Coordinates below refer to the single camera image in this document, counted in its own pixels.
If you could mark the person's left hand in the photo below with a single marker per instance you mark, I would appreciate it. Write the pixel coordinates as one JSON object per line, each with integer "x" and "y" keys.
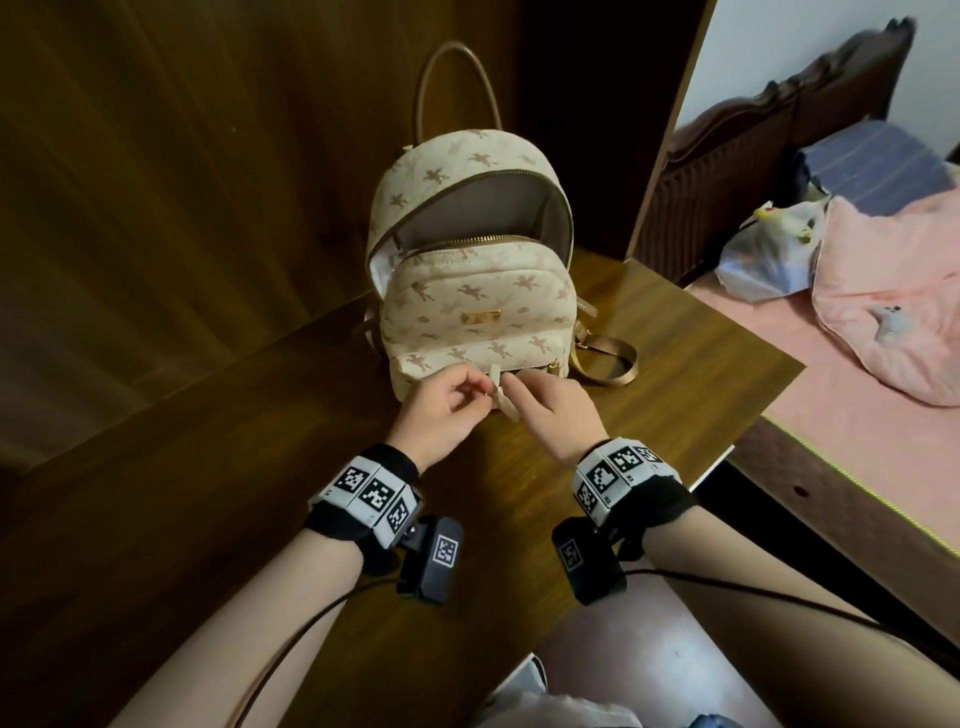
{"x": 435, "y": 420}

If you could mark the person's right hand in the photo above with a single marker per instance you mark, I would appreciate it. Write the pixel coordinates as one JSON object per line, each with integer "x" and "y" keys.
{"x": 562, "y": 420}

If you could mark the cream patterned backpack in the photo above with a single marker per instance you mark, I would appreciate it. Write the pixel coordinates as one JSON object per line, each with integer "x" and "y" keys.
{"x": 480, "y": 300}

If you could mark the person's right forearm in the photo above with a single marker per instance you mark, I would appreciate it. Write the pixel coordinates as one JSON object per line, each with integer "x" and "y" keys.
{"x": 795, "y": 637}

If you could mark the person's left forearm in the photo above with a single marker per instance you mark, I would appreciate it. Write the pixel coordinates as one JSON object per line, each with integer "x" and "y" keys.
{"x": 225, "y": 637}

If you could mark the person's white shoe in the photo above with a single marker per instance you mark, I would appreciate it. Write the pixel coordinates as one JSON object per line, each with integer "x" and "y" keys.
{"x": 529, "y": 671}

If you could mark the person's grey clothing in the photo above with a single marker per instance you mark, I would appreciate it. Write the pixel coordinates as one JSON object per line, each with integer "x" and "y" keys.
{"x": 555, "y": 712}

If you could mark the right black marker wristband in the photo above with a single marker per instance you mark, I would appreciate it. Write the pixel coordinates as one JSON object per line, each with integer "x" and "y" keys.
{"x": 634, "y": 487}

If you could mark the black marker wristband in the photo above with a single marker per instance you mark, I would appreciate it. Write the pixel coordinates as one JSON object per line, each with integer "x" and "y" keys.
{"x": 360, "y": 499}
{"x": 634, "y": 487}

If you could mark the left black marker wristband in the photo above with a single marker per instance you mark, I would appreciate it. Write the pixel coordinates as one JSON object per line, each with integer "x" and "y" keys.
{"x": 360, "y": 499}

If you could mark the translucent plastic shopping bag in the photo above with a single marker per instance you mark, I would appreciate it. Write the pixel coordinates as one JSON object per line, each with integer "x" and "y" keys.
{"x": 772, "y": 262}

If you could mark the pink bed sheet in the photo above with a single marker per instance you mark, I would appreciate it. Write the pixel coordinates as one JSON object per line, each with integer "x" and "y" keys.
{"x": 825, "y": 405}

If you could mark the dark carved bed headboard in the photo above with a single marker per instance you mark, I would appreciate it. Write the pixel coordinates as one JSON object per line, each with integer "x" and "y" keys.
{"x": 720, "y": 165}

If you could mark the dark wooden shelf cabinet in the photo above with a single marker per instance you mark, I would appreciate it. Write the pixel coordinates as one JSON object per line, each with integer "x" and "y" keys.
{"x": 600, "y": 112}

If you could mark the pink quilt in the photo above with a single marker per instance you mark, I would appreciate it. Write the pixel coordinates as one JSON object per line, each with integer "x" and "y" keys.
{"x": 900, "y": 300}

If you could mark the blue checkered pillow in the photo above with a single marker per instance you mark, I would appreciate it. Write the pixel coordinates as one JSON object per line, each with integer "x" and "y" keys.
{"x": 877, "y": 165}

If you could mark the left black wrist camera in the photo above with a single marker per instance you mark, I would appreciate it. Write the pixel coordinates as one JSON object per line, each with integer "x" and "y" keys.
{"x": 435, "y": 562}

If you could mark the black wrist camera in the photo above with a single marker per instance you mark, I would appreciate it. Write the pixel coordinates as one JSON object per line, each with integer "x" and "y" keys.
{"x": 589, "y": 562}
{"x": 435, "y": 562}

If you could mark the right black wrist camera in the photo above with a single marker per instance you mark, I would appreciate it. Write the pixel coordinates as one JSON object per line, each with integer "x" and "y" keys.
{"x": 589, "y": 562}

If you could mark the dark wooden bed rail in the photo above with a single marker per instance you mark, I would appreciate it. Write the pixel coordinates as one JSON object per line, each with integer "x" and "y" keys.
{"x": 840, "y": 517}

